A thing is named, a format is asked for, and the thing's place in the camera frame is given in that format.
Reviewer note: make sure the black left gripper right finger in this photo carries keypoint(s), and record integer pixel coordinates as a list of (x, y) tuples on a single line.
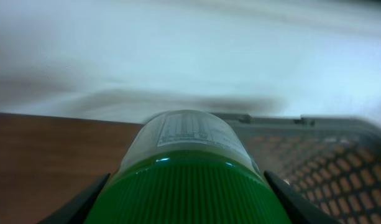
[(299, 210)]

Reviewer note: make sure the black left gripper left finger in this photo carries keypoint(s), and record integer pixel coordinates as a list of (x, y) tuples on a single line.
[(77, 209)]

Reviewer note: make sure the green lid jar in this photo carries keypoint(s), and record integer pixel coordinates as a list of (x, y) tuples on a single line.
[(187, 167)]

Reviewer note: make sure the grey plastic basket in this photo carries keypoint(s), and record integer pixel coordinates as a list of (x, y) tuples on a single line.
[(333, 163)]

